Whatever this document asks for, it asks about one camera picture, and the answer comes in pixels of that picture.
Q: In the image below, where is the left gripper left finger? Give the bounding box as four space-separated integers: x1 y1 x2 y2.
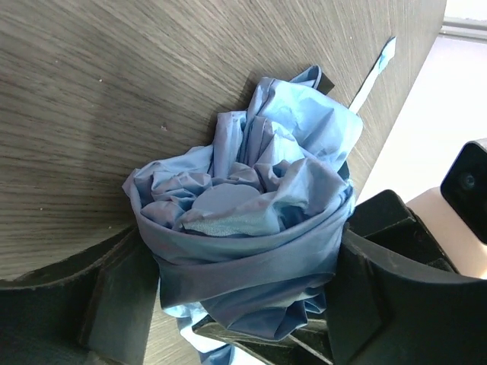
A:
1 227 159 364

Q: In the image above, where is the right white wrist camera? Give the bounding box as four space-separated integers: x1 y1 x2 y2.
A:
406 138 486 279

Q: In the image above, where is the light blue folding umbrella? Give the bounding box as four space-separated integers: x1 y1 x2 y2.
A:
123 38 396 364

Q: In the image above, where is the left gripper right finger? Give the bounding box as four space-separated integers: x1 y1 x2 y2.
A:
326 190 486 364

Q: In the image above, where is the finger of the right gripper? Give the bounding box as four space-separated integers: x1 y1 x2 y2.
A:
193 317 335 365

